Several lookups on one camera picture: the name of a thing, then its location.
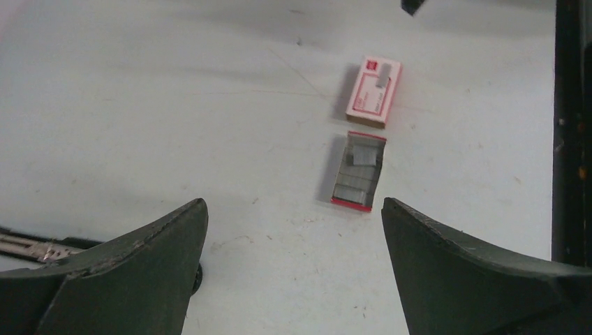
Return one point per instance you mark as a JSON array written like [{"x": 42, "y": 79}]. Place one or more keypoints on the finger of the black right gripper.
[{"x": 411, "y": 6}]

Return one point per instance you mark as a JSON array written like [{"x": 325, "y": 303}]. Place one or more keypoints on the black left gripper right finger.
[{"x": 450, "y": 282}]

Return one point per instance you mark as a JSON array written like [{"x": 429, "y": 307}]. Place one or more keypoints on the silver staple strip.
[{"x": 364, "y": 155}]

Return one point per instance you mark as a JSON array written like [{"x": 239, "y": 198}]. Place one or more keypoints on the white red staple box sleeve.
[{"x": 374, "y": 92}]

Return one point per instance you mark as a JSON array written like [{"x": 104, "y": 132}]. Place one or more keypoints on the staple box tray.
[{"x": 355, "y": 186}]

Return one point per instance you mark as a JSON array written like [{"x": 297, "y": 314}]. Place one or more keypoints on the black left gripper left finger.
[{"x": 17, "y": 319}]

